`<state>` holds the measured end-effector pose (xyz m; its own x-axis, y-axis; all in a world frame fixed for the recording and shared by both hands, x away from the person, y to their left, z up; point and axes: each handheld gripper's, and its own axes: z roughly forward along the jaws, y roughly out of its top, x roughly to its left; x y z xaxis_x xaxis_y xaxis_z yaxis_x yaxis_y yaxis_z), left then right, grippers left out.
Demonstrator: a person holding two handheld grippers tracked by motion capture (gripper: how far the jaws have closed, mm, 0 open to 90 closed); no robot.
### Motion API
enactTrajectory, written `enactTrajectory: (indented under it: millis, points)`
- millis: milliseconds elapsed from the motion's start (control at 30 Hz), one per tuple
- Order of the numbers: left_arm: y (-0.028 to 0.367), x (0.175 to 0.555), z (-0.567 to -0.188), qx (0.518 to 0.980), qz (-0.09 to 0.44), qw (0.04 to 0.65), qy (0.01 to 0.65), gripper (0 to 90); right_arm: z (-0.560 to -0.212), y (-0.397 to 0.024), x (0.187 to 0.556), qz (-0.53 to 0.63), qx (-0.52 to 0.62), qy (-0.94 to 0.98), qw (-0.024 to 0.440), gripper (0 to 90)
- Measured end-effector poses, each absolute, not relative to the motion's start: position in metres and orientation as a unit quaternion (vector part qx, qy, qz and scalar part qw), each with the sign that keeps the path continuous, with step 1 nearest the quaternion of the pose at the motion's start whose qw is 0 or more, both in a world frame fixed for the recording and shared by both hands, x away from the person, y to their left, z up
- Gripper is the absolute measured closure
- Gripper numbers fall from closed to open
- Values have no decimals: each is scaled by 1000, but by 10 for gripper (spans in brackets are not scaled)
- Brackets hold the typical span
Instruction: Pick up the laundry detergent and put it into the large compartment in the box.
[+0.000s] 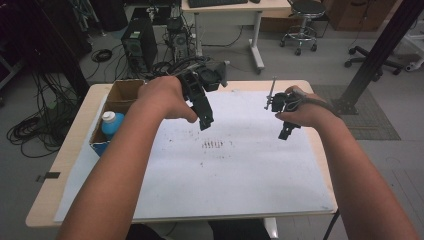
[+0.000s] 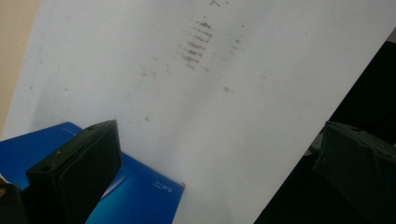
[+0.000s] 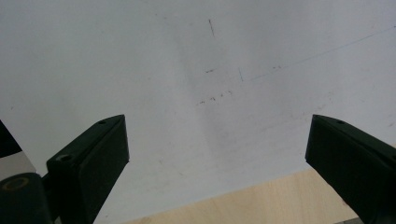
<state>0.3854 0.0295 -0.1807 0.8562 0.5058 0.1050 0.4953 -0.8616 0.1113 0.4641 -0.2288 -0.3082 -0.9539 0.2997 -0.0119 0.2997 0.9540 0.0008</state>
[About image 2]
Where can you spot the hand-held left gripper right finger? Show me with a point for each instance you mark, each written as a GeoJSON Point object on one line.
{"type": "Point", "coordinates": [364, 174]}

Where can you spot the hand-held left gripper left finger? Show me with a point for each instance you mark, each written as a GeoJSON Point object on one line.
{"type": "Point", "coordinates": [81, 174]}

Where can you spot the blue cardboard box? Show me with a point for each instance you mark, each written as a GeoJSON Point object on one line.
{"type": "Point", "coordinates": [146, 199]}

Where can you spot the white paper mat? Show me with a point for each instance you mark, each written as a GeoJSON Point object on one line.
{"type": "Point", "coordinates": [218, 124]}

